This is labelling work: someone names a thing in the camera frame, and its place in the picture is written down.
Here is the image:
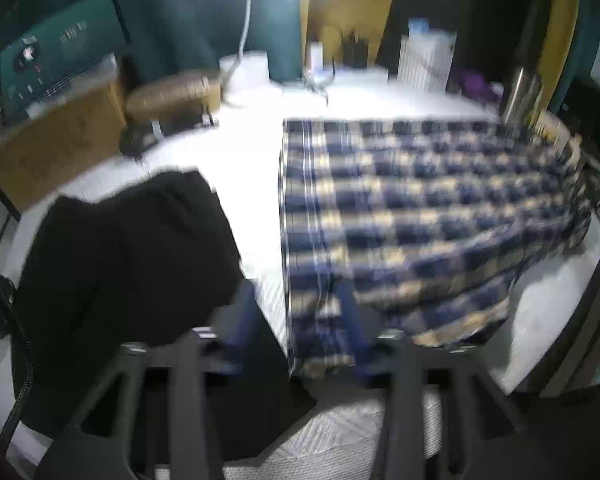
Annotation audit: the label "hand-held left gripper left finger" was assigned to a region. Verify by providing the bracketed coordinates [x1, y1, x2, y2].
[45, 280, 261, 480]

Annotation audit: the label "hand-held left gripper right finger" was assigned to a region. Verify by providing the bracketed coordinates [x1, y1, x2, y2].
[337, 285, 531, 480]

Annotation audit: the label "plaid pants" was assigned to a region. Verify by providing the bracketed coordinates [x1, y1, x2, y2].
[279, 116, 593, 378]

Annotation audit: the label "black cloth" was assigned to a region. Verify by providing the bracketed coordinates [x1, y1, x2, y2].
[10, 170, 318, 441]

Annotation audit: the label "white tablecloth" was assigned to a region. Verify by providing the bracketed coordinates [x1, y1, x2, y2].
[0, 77, 600, 480]

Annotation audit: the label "tan oval box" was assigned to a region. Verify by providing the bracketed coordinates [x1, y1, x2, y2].
[126, 71, 222, 131]

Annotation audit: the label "white desk lamp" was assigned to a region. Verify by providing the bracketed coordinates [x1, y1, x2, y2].
[219, 0, 326, 96]

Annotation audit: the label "cardboard box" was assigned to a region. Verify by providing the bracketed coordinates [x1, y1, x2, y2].
[0, 55, 131, 211]

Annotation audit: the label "white power strip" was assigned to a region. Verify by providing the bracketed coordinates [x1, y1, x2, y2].
[280, 67, 388, 91]

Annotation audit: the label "white charger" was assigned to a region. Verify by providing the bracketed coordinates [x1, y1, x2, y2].
[307, 42, 326, 78]

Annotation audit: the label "purple cloth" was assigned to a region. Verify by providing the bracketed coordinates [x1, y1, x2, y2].
[455, 70, 501, 103]

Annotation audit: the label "white plastic basket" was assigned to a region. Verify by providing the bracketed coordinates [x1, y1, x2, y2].
[397, 32, 456, 92]

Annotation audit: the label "black charger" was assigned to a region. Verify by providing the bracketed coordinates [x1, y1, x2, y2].
[341, 32, 370, 67]

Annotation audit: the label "cream bear mug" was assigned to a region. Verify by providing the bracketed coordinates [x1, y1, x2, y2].
[532, 110, 586, 161]

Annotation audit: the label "steel tumbler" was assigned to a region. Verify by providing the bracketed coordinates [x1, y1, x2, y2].
[500, 65, 543, 123]

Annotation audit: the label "clear plastic bags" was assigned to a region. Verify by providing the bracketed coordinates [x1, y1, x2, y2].
[407, 17, 453, 38]

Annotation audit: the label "teal curtain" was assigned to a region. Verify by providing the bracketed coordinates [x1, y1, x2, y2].
[10, 0, 306, 86]
[562, 0, 600, 116]

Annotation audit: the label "black monitor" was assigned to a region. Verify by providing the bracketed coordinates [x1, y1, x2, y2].
[565, 75, 600, 181]

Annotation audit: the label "dark window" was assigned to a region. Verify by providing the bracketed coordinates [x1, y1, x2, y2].
[380, 0, 556, 91]

